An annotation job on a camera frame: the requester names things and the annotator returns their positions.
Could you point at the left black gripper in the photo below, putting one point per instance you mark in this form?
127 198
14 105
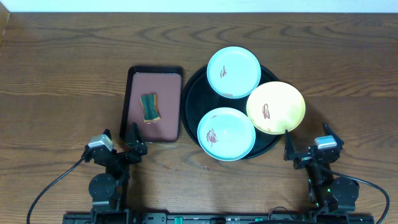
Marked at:
120 156

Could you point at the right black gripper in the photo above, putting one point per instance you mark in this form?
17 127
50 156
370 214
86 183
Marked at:
290 152

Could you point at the green and orange sponge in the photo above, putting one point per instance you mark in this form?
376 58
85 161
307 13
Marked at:
149 105

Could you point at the yellow plate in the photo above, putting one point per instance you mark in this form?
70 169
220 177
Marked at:
275 107

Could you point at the light blue plate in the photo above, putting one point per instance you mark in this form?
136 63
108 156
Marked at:
233 72
226 134

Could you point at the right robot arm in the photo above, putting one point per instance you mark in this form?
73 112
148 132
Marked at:
334 197

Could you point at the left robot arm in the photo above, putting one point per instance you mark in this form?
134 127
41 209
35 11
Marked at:
109 189

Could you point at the rectangular black tray brown mat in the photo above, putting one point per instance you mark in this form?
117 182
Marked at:
166 83

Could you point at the round black serving tray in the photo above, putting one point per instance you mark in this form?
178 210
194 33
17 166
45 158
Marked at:
198 98

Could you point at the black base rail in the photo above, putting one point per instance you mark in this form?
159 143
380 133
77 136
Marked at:
162 218

